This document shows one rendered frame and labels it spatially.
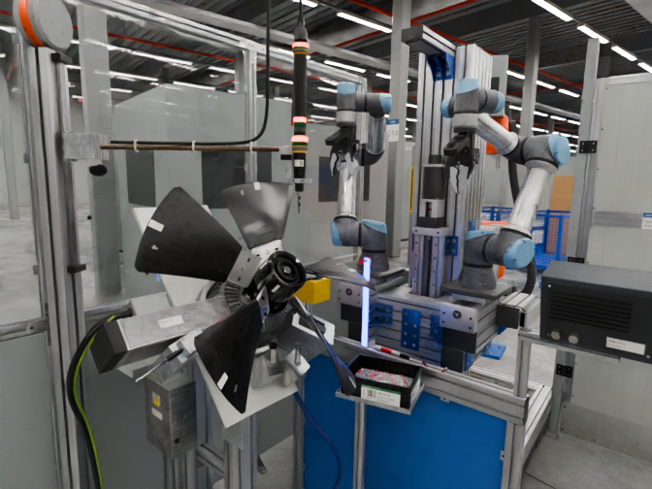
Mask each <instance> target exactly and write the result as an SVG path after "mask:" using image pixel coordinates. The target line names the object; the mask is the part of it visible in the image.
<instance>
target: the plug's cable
mask: <svg viewBox="0 0 652 489"><path fill-rule="evenodd" d="M129 315H131V310H126V311H122V312H119V313H116V314H113V315H110V316H108V317H106V318H104V319H102V320H101V321H99V322H98V323H96V324H95V325H94V326H93V327H92V328H91V329H90V330H89V331H88V333H87V334H86V335H85V337H84V338H83V340H82V341H81V344H80V345H79V347H78V349H77V351H76V353H75V355H74V357H73V359H72V362H71V364H70V366H69V370H68V373H67V378H66V392H67V398H68V402H69V405H70V407H71V410H72V412H73V413H74V414H75V416H76V418H77V420H78V422H79V424H80V427H81V431H82V434H83V437H84V441H85V444H86V448H87V452H88V456H89V460H90V465H91V469H92V473H93V479H94V484H95V489H101V485H102V489H104V483H103V477H102V473H101V468H100V463H99V458H98V453H97V449H96V444H95V441H94V437H93V434H92V431H91V428H90V425H89V422H88V420H87V417H86V415H85V413H84V411H83V409H82V406H81V404H80V401H79V398H78V393H77V376H78V371H79V368H80V365H81V362H82V359H83V357H84V355H85V353H86V351H87V350H88V349H89V347H90V345H91V344H92V342H93V341H94V336H95V335H96V334H95V333H96V332H98V330H99V329H100V327H101V326H102V324H103V323H105V322H109V321H114V320H117V319H119V318H122V317H125V316H129ZM94 334H95V335H94ZM92 337H93V338H92ZM90 340H91V341H90ZM80 358H81V359H80ZM75 371H76V372H75ZM74 374H75V377H74ZM73 380H74V392H73ZM74 393H75V397H74ZM75 398H76V401H77V402H76V401H75ZM77 404H78V406H79V407H78V406H77ZM83 418H84V419H83ZM84 420H85V421H84ZM85 422H86V424H87V426H86V424H85ZM87 427H88V429H87ZM88 430H89V432H88ZM89 433H90V435H89ZM90 436H91V438H90ZM91 440H92V442H91ZM92 444H93V446H92ZM93 447H94V450H93ZM94 451H95V455H96V459H95V455H94ZM96 460H97V464H96ZM97 465H98V469H97ZM98 470H99V473H98ZM99 474H100V479H99ZM100 480H101V485H100Z"/></svg>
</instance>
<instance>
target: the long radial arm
mask: <svg viewBox="0 0 652 489"><path fill-rule="evenodd" d="M228 313H229V314H230V313H231V311H230V309H229V308H228V305H227V303H226V300H225V297H224V296H219V297H215V298H211V299H207V300H203V301H199V302H195V303H190V304H186V305H182V306H178V307H173V308H169V309H165V310H158V311H154V312H150V313H146V314H141V315H137V316H133V317H129V318H124V319H120V320H118V321H117V323H118V325H119V328H120V331H121V333H122V336H123V338H124V340H125V343H126V345H127V348H128V351H127V352H126V353H125V354H124V356H123V357H122V358H121V359H120V360H119V362H118V363H117V364H116V365H115V367H114V368H113V370H114V369H118V368H121V367H124V366H127V365H130V364H133V363H136V362H139V361H143V360H146V359H148V358H151V357H154V356H157V355H160V354H162V353H163V352H164V351H165V350H166V349H167V348H168V347H169V346H170V345H171V344H173V343H174V342H176V341H178V340H179V339H181V338H182V337H184V336H185V335H187V334H188V333H190V332H191V331H193V330H194V329H196V328H200V330H201V331H202V330H204V329H205V328H206V327H208V326H209V325H211V324H214V323H215V322H216V321H218V320H219V319H221V318H222V317H223V316H225V315H226V314H228Z"/></svg>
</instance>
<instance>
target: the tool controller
mask: <svg viewBox="0 0 652 489"><path fill-rule="evenodd" d="M539 337H540V338H541V339H543V340H547V341H551V342H558V343H562V344H567V345H571V346H575V347H579V348H584V349H588V350H592V351H597V352H600V353H604V354H609V355H613V356H617V357H622V358H626V359H630V360H635V361H638V362H642V363H647V364H651V365H652V272H645V271H638V270H630V269H621V268H613V267H606V266H598V265H590V264H581V263H573V262H566V261H558V260H552V261H551V262H550V264H549V265H548V266H547V268H546V269H545V271H544V272H543V274H542V275H541V277H540V312H539Z"/></svg>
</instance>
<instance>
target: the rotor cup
mask: <svg viewBox="0 0 652 489"><path fill-rule="evenodd" d="M266 261H267V264H266V265H265V266H264V267H263V268H262V269H260V268H261V266H262V265H263V264H264V263H265V262H266ZM284 267H289V268H290V270H291V273H290V274H288V273H287V272H286V271H284ZM306 279H307V275H306V271H305V268H304V266H303V265H302V263H301V262H300V261H299V260H298V259H297V258H296V257H295V256H294V255H292V254H291V253H289V252H286V251H282V250H279V251H275V252H273V253H272V254H271V255H270V256H269V257H268V258H267V259H266V260H265V261H264V262H263V263H262V264H261V265H260V266H259V267H258V269H257V271H256V272H255V274H254V276H253V278H252V280H251V282H250V284H249V286H248V287H247V288H244V287H241V292H242V295H243V297H244V300H245V302H246V303H247V304H249V303H250V302H252V301H253V300H255V298H256V296H257V294H258V293H259V291H260V289H261V287H262V285H263V284H265V286H266V288H267V295H268V301H269V308H270V309H269V312H268V316H272V315H276V314H279V313H280V312H281V311H282V310H284V309H285V307H286V306H287V303H288V302H287V301H288V299H289V298H290V297H292V296H293V295H294V294H295V293H296V292H297V291H298V290H300V289H301V288H302V287H303V286H304V284H305V282H306ZM277 285H279V288H278V289H277V290H276V291H275V292H273V291H272V290H273V289H274V288H275V287H276V286H277Z"/></svg>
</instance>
